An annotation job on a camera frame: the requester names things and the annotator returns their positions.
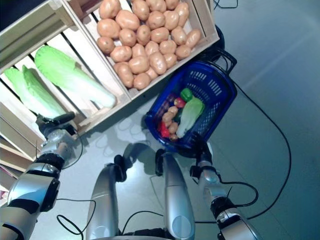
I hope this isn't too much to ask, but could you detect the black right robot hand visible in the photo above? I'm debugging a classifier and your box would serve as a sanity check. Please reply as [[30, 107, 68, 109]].
[[193, 133, 213, 163]]

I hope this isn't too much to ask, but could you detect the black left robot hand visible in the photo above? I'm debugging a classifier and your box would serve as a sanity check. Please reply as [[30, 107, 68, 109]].
[[36, 111, 77, 136]]

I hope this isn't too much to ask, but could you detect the green napa cabbage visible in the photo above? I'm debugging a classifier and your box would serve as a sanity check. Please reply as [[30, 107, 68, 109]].
[[3, 64, 67, 118], [34, 45, 118, 109], [176, 98, 205, 138]]

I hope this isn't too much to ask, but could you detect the blue plastic shopping basket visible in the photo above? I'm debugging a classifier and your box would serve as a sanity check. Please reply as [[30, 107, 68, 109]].
[[144, 48, 238, 160]]

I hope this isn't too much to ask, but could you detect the wooden display shelf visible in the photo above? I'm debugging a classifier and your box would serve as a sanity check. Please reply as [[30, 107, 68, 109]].
[[0, 0, 221, 176]]

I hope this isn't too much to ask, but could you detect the wooden cabbage crate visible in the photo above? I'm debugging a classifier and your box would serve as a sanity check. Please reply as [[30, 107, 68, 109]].
[[0, 0, 132, 136]]

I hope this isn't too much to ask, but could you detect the grey robot torso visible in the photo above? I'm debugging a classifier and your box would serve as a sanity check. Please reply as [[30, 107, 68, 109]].
[[86, 226, 196, 240]]

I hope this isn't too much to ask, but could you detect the wooden potato crate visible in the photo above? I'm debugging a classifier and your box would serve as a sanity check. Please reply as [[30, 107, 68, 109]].
[[61, 0, 221, 101]]

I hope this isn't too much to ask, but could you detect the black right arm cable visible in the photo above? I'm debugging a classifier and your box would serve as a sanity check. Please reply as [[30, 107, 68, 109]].
[[217, 179, 260, 221]]

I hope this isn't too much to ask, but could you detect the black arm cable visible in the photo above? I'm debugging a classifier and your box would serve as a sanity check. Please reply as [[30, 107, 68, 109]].
[[56, 134, 97, 236], [217, 179, 260, 221]]

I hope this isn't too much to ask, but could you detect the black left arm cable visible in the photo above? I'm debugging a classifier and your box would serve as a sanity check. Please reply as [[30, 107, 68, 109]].
[[56, 134, 97, 236]]

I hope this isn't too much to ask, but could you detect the black floor cable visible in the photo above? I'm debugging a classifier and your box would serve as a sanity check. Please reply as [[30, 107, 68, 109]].
[[194, 83, 293, 224]]

